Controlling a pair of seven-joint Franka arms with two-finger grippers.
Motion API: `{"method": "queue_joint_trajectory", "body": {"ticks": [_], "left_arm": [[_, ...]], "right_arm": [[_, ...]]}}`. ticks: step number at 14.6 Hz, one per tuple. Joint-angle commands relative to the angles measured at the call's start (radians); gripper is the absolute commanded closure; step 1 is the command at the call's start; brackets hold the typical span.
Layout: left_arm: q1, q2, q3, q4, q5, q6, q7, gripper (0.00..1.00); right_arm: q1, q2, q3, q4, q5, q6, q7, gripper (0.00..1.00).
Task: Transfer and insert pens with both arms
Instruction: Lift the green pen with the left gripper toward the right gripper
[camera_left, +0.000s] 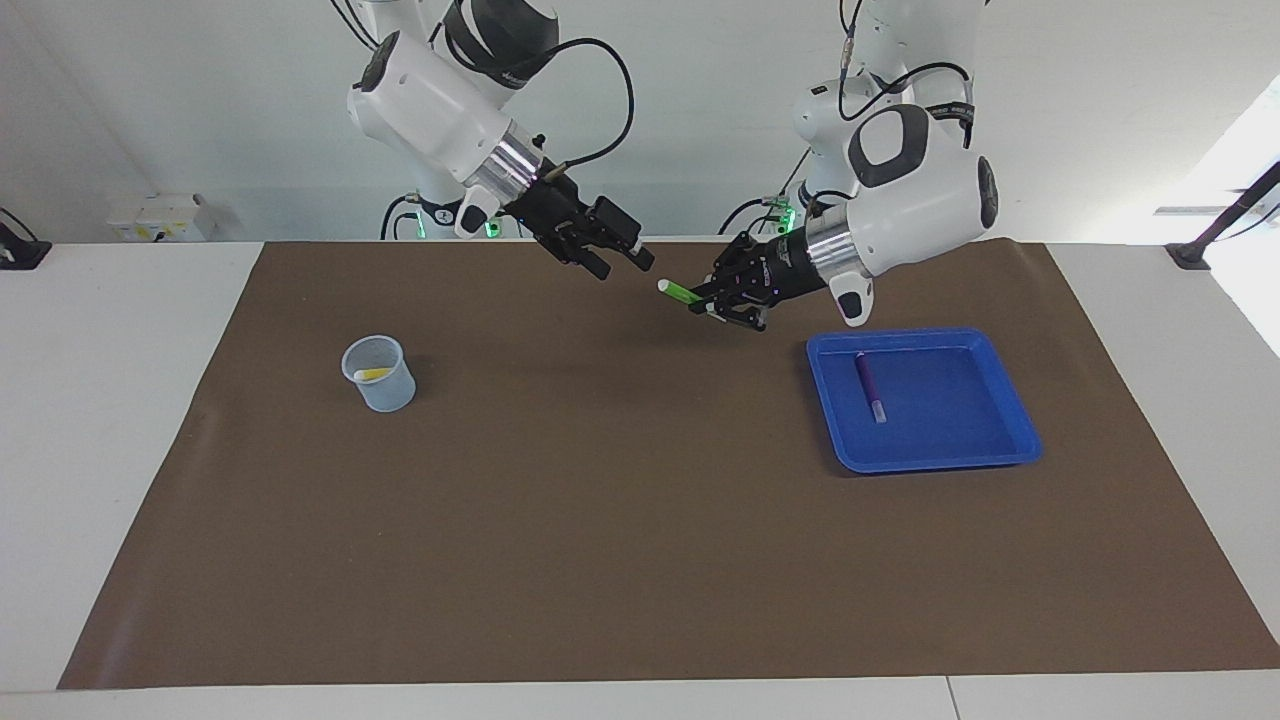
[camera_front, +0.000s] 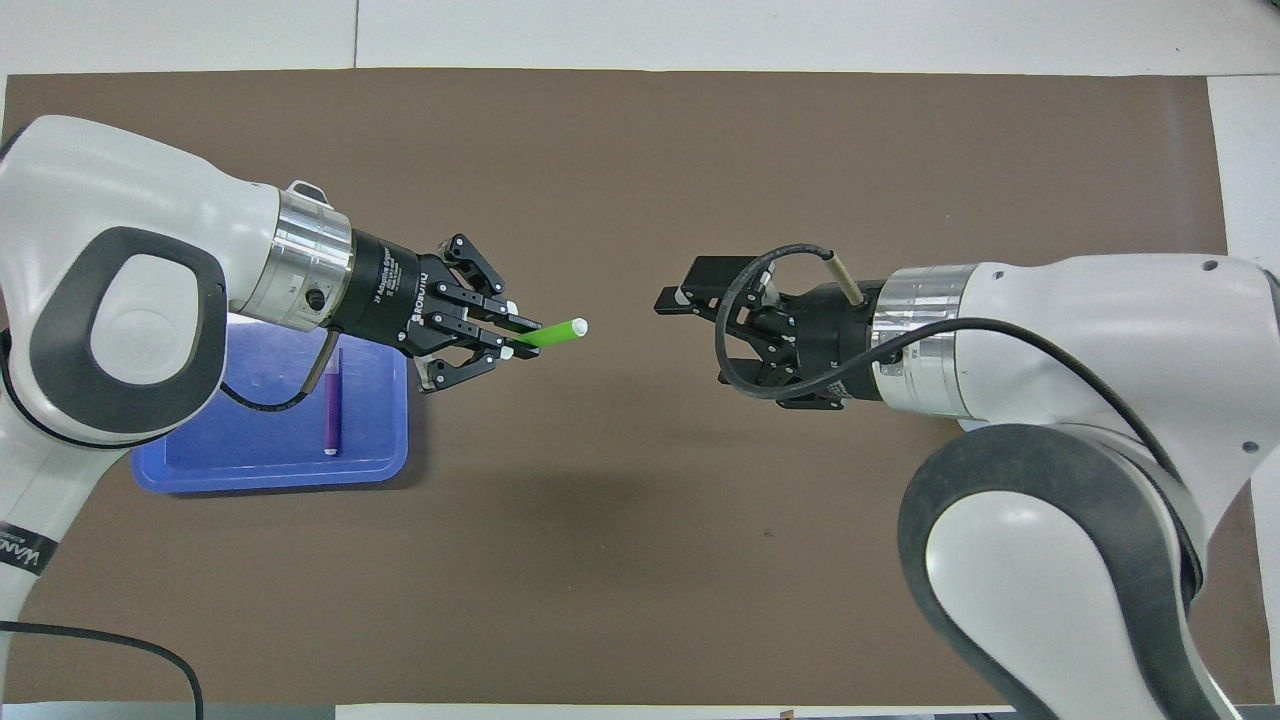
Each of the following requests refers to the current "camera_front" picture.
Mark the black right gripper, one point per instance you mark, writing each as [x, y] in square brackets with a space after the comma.
[830, 345]

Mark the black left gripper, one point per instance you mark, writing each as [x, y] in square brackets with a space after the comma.
[385, 295]

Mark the green marker pen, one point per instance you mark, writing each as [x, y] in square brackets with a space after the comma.
[555, 332]

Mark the purple marker pen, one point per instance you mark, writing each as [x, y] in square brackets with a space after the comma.
[332, 415]

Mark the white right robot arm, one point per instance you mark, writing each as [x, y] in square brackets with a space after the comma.
[1100, 330]

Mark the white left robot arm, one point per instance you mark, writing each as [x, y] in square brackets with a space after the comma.
[100, 190]

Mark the brown table mat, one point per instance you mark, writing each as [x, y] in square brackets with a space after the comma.
[650, 550]

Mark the blue plastic tray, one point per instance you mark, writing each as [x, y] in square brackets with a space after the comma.
[260, 450]

